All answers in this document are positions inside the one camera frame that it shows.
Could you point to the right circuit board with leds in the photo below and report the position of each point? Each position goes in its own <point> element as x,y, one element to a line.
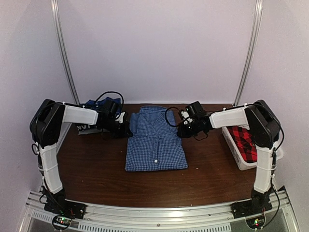
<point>255,222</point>

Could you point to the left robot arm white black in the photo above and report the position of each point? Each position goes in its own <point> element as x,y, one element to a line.
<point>45,129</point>

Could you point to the circuit board with leds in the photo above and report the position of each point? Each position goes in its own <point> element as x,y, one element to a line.
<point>60,222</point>
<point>255,222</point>

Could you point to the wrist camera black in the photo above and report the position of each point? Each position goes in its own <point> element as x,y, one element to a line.
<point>110,108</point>
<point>195,110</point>

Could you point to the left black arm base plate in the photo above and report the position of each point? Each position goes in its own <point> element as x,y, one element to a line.
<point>71,209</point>

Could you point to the right aluminium frame post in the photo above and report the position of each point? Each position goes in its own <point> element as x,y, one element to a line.
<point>257,18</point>

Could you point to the aluminium frame post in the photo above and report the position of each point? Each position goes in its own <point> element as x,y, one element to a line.
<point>63,51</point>
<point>257,18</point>

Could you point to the black grey printed folded shirt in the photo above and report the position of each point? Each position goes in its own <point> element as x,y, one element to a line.
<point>84,129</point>

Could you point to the dark blue plaid folded shirt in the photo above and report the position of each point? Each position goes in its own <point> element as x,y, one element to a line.
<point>92,104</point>

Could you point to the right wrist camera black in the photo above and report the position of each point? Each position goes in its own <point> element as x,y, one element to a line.
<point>195,110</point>

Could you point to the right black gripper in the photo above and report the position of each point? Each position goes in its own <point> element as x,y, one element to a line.
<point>182,132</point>

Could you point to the left aluminium frame post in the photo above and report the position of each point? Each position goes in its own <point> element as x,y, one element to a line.
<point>63,51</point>

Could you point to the front aluminium rail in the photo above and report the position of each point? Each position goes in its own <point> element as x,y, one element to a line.
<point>205,218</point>

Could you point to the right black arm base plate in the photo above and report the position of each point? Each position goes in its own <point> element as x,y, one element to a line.
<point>246,208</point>

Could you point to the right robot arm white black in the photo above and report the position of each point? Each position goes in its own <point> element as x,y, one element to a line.
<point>264,127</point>

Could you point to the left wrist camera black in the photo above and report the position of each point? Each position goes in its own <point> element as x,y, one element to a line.
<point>110,108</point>

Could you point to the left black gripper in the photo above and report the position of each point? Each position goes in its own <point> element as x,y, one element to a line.
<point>125,129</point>

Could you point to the red black plaid shirt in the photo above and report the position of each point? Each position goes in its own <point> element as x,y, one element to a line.
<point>243,141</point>

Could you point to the blue small-check long sleeve shirt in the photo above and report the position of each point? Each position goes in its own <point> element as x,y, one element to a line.
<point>154,145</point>

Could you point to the left circuit board with leds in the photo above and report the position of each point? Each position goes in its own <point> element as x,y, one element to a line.
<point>60,222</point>

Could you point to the white plastic basket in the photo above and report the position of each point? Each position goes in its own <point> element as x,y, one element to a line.
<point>242,165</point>

